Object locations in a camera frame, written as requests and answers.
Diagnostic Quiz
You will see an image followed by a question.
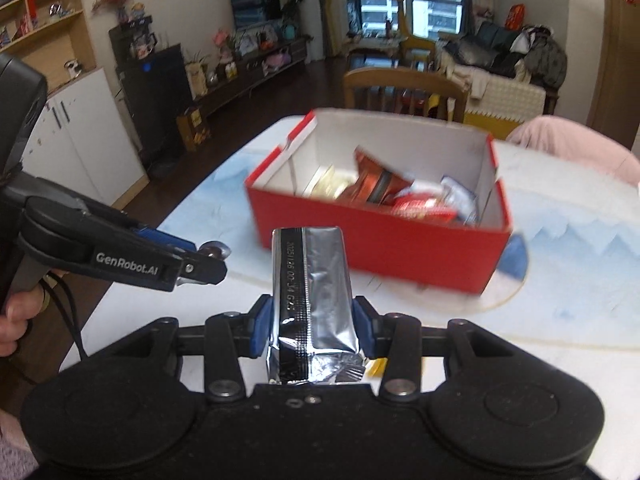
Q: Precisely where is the wall television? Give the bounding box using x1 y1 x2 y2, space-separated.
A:
231 0 282 29

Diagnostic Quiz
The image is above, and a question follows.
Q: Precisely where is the wooden dining chair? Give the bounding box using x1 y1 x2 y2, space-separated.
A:
343 67 468 124

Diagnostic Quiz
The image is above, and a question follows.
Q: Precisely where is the dark red snack bag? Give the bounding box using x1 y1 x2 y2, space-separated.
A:
338 146 413 206

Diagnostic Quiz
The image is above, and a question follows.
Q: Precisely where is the wooden wall shelf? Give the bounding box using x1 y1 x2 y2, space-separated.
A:
1 0 96 92

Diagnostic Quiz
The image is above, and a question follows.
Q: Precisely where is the yellow brown gift box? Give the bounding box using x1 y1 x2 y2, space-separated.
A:
176 106 210 153

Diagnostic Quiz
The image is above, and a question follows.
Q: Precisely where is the white cabinet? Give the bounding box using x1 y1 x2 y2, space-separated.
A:
23 68 149 208

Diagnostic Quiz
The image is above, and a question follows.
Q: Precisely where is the pale yellow snack packet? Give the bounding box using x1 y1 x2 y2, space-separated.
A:
303 166 357 200

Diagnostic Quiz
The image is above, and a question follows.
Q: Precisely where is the round dark foil candy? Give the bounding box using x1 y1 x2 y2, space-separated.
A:
198 240 231 261

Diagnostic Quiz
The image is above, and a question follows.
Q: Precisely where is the red checkered snack packet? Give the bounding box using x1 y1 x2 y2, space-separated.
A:
390 183 458 222

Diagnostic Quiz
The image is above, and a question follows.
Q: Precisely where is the black refrigerator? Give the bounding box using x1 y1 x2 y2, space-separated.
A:
116 44 193 171

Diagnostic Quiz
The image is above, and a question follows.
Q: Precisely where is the yellow snack wrapper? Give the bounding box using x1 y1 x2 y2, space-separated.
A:
364 358 387 378

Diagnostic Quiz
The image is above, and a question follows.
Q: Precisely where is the red cardboard box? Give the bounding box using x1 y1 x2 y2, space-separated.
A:
245 108 512 294

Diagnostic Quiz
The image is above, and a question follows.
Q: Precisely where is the sofa with white cover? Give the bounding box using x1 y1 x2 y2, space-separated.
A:
437 21 567 140

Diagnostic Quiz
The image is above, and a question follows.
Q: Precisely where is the blue white snack packet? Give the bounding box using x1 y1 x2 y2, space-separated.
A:
440 176 478 226

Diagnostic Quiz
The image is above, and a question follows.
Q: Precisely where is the silver foil snack packet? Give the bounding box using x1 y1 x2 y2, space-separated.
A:
267 226 368 385

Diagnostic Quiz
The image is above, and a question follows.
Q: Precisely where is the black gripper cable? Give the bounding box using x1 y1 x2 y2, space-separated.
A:
37 271 89 361

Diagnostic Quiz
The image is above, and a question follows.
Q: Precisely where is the dark tv console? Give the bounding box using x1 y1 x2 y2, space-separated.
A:
194 37 308 117

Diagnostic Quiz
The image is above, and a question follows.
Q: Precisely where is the person's left hand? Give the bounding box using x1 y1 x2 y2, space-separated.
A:
0 285 48 358

